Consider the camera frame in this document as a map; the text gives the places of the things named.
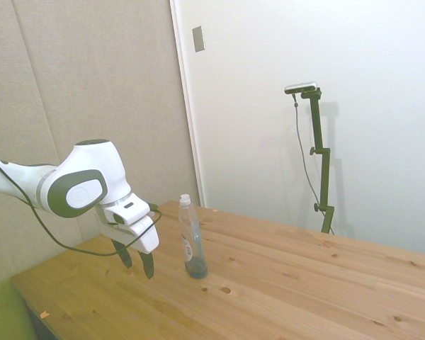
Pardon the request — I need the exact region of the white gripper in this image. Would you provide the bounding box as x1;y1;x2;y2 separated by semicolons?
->
94;205;160;281

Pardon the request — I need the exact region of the clear dish soap bottle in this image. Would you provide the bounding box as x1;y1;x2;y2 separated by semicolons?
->
178;193;209;280

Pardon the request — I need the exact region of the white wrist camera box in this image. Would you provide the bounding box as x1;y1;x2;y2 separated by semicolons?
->
103;196;152;225

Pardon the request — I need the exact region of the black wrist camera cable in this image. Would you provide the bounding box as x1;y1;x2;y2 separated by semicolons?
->
0;154;163;257

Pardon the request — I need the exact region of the white door frame strip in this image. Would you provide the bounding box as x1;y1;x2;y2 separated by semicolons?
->
169;0;206;208

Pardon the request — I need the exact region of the camera on green stand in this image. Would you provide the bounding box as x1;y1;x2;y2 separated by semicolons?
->
292;93;336;235

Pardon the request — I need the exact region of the dark green camera stand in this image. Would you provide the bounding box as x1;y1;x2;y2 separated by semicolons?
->
300;88;336;234

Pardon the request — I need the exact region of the grey wall switch plate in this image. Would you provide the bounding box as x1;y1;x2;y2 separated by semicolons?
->
191;25;206;53

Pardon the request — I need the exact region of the silver exterior camera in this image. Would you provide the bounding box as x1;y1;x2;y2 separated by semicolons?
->
284;81;319;95

